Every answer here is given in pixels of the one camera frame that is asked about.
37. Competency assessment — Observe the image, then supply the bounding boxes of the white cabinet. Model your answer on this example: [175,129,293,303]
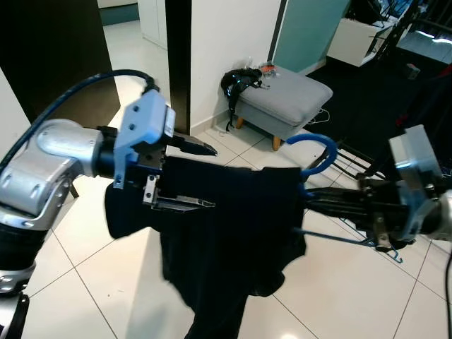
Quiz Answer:
[326,18,388,68]

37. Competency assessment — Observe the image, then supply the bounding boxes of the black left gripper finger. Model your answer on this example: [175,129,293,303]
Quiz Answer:
[166,134,218,157]
[152,196,216,212]

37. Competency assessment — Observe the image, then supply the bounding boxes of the blue plastic hanger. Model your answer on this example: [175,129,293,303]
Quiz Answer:
[286,133,405,263]

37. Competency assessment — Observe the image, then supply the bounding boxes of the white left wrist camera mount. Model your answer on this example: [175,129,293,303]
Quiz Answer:
[113,88,176,190]

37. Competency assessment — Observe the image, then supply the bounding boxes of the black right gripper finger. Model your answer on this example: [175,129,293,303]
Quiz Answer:
[304,201,366,221]
[304,185,362,202]

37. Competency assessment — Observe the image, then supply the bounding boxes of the black rug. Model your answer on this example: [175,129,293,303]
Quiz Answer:
[304,28,452,184]

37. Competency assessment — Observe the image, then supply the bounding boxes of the black bag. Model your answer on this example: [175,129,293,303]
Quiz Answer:
[220,69,264,133]

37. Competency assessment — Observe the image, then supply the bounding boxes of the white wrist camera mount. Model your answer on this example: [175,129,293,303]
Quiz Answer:
[388,125,444,244]
[113,88,176,190]

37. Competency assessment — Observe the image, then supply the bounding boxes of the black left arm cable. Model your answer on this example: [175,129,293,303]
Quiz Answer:
[0,69,160,174]

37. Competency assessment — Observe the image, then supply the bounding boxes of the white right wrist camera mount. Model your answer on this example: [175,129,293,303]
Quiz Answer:
[388,125,444,244]

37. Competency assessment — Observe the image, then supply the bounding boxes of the navy t-shirt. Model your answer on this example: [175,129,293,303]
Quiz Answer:
[105,157,309,339]

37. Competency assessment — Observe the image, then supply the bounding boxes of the teal glass panel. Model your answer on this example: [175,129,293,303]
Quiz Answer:
[272,0,352,75]

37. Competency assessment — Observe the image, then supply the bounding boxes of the small items on ottoman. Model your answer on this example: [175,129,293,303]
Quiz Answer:
[256,62,278,76]

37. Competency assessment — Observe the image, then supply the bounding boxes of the black door panel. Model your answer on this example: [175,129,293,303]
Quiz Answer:
[0,0,121,131]

